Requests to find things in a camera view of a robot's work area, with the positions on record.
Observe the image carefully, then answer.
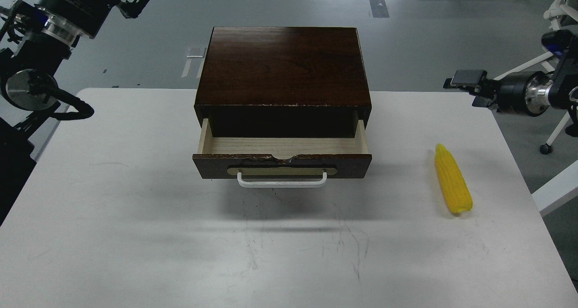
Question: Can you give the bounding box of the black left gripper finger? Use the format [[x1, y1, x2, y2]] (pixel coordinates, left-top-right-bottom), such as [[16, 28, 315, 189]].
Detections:
[[118, 0, 150, 19]]

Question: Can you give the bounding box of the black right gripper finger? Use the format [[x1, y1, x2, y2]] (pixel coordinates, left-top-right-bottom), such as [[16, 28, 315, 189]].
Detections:
[[443, 70, 488, 92]]

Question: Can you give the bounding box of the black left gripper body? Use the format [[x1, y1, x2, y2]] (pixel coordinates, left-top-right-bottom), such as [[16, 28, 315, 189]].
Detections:
[[35, 0, 121, 39]]

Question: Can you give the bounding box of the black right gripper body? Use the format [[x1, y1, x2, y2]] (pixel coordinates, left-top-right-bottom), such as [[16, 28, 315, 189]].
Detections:
[[469, 80, 501, 112]]

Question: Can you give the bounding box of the yellow corn cob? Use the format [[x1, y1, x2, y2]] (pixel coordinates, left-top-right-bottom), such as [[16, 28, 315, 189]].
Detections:
[[435, 143, 473, 214]]

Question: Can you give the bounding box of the wooden drawer with white handle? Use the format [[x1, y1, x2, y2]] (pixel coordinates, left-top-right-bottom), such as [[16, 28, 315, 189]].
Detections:
[[192, 118, 373, 188]]

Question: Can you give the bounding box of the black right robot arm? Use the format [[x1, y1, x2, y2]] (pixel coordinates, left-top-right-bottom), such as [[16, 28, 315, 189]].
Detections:
[[443, 29, 578, 137]]

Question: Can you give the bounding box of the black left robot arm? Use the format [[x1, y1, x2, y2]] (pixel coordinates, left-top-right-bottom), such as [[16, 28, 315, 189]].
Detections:
[[0, 0, 150, 221]]

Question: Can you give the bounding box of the dark wooden drawer cabinet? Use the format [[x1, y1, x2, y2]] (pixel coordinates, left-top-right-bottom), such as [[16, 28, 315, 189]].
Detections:
[[194, 27, 372, 138]]

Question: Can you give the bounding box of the white office chair base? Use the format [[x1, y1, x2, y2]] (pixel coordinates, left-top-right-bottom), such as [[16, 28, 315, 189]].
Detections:
[[495, 0, 577, 155]]

